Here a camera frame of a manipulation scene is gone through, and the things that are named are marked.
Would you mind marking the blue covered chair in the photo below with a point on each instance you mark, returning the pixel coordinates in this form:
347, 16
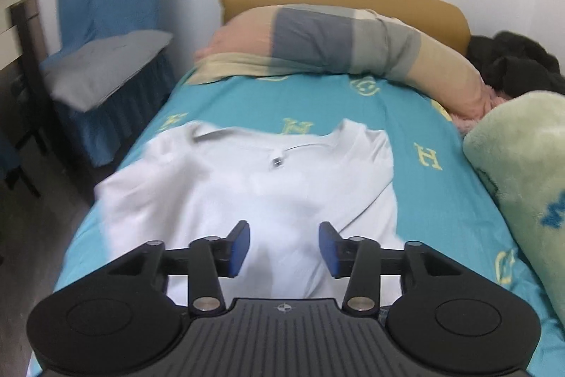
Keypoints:
99, 134

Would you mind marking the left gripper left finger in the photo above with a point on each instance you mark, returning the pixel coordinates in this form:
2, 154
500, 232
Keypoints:
210, 259

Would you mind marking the white t-shirt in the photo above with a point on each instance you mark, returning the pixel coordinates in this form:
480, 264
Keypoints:
199, 180

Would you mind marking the striped pillow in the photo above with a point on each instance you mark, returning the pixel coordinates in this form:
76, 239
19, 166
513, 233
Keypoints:
279, 40

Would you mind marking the white desk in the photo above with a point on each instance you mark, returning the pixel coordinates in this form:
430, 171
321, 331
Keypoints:
10, 45

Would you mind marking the tan headboard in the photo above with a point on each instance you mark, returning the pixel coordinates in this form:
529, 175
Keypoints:
444, 22

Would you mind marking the black clothing pile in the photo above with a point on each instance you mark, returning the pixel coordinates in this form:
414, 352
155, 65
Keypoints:
514, 64

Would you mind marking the pink fluffy blanket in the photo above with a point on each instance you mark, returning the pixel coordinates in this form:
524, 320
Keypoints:
467, 120

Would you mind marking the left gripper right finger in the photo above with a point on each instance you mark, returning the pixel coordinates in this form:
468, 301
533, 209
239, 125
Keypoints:
358, 259

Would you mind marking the teal patterned bed sheet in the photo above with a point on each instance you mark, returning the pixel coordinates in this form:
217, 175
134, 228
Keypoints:
441, 201

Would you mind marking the green fleece blanket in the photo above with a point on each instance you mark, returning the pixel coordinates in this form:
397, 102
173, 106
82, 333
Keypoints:
517, 150

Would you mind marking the grey seat cushion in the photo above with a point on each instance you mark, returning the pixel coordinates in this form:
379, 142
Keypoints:
87, 77

